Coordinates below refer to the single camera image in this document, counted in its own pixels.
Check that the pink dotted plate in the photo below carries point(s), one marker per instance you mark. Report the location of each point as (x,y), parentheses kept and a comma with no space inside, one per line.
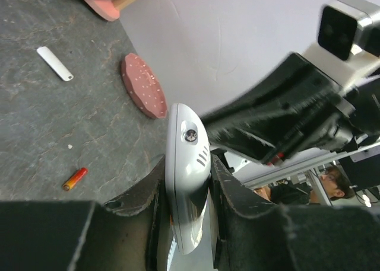
(143,87)

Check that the pink three-tier shelf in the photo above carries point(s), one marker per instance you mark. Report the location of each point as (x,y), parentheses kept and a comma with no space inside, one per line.
(109,9)

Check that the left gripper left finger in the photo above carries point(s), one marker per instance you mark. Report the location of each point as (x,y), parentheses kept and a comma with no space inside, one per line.
(130,232)

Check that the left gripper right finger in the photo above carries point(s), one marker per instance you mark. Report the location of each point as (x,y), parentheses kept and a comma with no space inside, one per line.
(250,233)

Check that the orange red battery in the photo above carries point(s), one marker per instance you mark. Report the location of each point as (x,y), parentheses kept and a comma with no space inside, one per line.
(74,179)

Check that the person in background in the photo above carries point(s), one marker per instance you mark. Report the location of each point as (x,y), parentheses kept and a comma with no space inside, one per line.
(335,183)

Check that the white remote control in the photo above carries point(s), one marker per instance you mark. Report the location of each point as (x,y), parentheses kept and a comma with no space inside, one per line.
(187,173)

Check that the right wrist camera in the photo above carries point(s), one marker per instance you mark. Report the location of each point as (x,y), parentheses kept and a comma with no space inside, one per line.
(347,46)

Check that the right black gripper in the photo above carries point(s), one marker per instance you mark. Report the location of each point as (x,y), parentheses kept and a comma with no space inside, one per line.
(294,108)

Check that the white remote battery cover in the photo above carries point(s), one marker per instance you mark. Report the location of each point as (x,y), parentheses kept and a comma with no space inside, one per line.
(55,64)

